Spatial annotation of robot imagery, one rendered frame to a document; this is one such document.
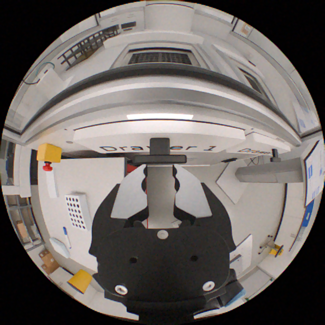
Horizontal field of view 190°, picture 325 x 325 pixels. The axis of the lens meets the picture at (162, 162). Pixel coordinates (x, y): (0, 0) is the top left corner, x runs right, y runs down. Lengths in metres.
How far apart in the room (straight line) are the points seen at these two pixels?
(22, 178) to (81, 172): 0.55
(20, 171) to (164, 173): 1.24
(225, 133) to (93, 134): 0.19
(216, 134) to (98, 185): 0.33
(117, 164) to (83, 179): 0.14
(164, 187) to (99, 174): 0.81
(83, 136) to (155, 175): 0.93
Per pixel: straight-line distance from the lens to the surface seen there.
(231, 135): 0.17
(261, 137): 0.24
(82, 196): 0.37
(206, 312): 0.59
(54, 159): 0.34
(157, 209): 1.11
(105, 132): 0.15
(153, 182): 1.05
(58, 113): 0.15
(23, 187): 0.83
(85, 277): 2.87
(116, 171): 0.31
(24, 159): 0.82
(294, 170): 0.93
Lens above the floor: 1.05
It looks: 83 degrees down
